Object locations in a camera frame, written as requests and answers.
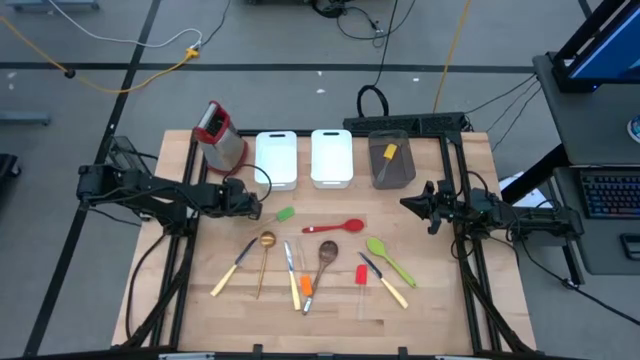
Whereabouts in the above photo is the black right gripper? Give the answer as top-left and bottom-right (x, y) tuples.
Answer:
(399, 179), (476, 236)

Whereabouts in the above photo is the green silicone spatula clear handle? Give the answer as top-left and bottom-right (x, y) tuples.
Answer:
(259, 206), (296, 229)

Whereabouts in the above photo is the gold metal spoon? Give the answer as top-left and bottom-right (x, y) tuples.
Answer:
(255, 230), (277, 300)

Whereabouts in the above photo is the green silicone spoon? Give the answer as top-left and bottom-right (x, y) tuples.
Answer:
(366, 237), (417, 289)

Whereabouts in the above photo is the yellow silicone spatula clear handle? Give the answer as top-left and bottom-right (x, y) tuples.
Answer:
(375, 143), (399, 184)

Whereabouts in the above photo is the red silicone spoon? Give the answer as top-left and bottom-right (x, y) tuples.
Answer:
(300, 218), (365, 235)

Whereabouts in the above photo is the knife with cream handle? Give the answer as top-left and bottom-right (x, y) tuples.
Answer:
(283, 240), (303, 312)
(209, 237), (259, 298)
(357, 251), (410, 310)

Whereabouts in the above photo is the red silicone spatula clear handle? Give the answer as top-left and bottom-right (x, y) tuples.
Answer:
(354, 264), (369, 321)

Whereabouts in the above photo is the brown wooden spoon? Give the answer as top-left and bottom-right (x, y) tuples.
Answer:
(301, 240), (340, 316)

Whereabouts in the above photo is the orange silicone spatula clear handle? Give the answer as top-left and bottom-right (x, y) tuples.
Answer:
(295, 242), (314, 298)

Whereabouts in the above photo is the smoky transparent plastic bin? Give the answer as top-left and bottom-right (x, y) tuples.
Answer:
(367, 129), (417, 191)

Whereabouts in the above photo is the red and steel box grater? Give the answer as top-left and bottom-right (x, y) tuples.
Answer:
(192, 99), (249, 177)

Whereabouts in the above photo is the white plastic bin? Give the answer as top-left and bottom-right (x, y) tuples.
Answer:
(309, 128), (355, 190)
(253, 130), (299, 192)

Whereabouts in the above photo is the white box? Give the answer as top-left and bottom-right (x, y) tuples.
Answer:
(499, 172), (556, 210)

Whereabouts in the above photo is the grey computer desk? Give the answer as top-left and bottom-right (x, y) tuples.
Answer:
(531, 52), (640, 276)

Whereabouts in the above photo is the black backlit keyboard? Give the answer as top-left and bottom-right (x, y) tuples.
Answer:
(579, 172), (640, 220)

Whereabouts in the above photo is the small black desk gadget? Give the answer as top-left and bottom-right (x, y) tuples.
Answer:
(619, 233), (640, 260)

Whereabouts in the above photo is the grey table foot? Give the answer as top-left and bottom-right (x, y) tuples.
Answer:
(0, 112), (52, 127)
(5, 0), (100, 12)

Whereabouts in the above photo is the black caster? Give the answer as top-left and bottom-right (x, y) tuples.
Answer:
(0, 153), (21, 181)

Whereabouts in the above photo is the computer monitor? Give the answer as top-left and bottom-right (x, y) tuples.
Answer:
(552, 0), (640, 94)

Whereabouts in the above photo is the black coiled cable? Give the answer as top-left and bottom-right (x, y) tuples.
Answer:
(355, 0), (400, 119)

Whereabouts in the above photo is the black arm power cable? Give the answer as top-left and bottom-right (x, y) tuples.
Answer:
(124, 232), (171, 341)

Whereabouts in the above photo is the yellow extension cable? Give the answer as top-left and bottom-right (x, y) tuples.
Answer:
(432, 0), (472, 114)
(0, 17), (200, 95)

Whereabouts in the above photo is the long black floor cable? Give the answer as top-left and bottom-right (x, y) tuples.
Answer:
(514, 234), (640, 326)

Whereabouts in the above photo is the white cable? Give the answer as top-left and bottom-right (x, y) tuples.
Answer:
(47, 0), (204, 51)

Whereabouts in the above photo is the black cable bundle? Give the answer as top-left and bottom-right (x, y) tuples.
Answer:
(309, 0), (386, 49)

